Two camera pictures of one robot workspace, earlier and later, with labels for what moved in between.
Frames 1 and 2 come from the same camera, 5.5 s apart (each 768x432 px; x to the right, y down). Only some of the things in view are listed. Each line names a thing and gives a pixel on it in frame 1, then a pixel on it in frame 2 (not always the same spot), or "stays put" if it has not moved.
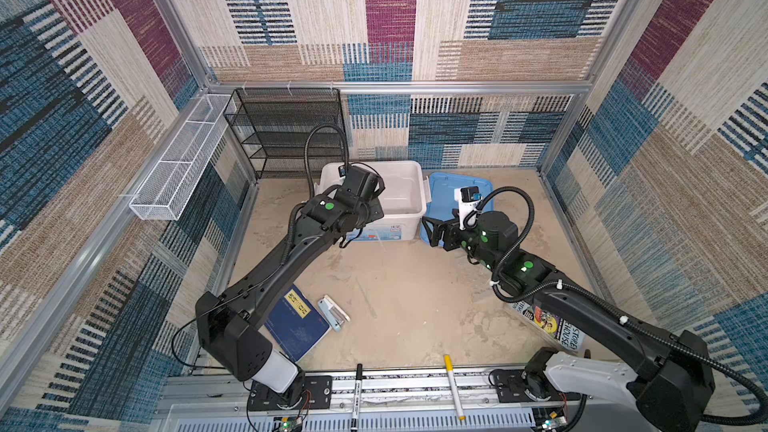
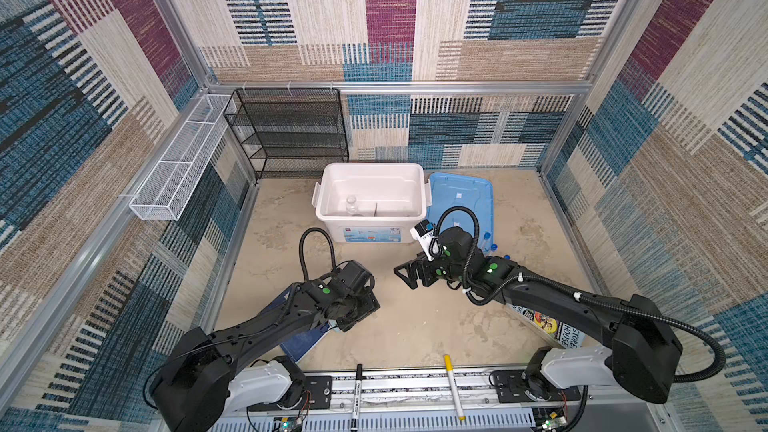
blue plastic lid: x=443 y=198 stays put
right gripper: x=451 y=230 to x=423 y=267
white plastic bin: x=404 y=199 stays put
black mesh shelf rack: x=273 y=125 stays put
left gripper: x=376 y=212 to x=370 y=303
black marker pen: x=357 y=398 stays put
